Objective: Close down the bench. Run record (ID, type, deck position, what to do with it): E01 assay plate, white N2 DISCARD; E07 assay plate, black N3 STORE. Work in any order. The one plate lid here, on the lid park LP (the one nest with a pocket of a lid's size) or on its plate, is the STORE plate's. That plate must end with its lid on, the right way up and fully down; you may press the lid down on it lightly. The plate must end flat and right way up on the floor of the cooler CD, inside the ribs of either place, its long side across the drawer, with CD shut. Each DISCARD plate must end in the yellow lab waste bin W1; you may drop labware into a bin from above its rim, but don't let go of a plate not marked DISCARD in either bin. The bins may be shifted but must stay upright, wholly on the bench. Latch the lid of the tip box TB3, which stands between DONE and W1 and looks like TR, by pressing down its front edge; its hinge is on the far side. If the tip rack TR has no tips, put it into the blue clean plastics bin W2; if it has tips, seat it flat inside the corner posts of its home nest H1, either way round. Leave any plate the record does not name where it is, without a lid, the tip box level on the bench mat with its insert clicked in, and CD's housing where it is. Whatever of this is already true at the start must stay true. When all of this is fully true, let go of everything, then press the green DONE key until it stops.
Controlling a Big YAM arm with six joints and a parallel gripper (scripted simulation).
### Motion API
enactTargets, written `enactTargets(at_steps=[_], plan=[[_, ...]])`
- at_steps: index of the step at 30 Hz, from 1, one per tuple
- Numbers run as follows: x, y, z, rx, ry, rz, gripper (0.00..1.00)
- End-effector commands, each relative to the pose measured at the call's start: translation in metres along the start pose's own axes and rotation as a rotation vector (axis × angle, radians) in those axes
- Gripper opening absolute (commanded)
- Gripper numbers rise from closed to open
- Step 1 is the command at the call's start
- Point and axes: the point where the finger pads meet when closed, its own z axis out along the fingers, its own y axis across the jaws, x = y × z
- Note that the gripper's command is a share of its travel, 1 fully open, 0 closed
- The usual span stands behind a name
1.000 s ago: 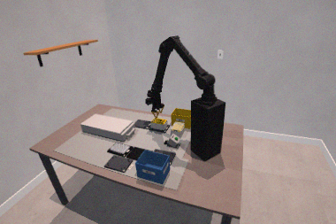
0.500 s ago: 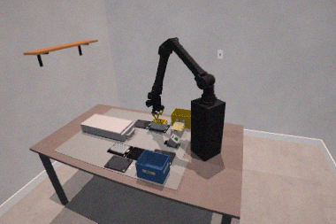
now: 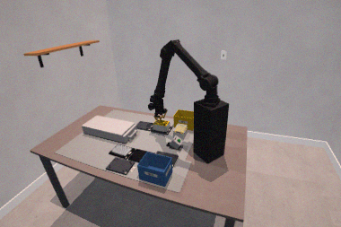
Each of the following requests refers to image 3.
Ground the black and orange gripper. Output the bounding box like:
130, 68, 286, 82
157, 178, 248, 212
154, 105, 167, 124

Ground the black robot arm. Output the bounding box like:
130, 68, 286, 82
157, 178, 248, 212
148, 39, 220, 112

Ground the yellow open-top bin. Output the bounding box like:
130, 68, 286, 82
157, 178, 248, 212
173, 109, 194, 131

